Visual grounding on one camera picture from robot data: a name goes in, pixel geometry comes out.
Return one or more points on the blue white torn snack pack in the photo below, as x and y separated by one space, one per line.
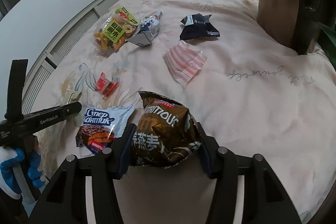
147 30

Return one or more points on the dark navy snack packet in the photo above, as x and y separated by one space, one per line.
198 26

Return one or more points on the blue white gloved left hand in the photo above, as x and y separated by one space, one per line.
14 163

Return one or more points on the small red snack packet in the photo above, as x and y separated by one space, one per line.
106 87

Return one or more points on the dried fruit snack bag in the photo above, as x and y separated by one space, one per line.
112 34

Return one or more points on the blue white chocolate snack pack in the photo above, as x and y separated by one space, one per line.
101 127

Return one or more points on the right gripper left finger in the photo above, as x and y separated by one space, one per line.
64 201

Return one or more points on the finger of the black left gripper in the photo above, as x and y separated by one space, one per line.
15 89

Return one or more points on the white radiator cover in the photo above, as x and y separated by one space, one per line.
58 48

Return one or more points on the floral pink bed quilt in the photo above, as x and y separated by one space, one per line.
253 95

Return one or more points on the brown oat snack bag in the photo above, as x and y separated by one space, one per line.
166 134

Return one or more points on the pink striped snack packet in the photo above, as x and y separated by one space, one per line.
183 62

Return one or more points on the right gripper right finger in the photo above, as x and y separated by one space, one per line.
265 198

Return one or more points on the green tray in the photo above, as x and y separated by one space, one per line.
326 40

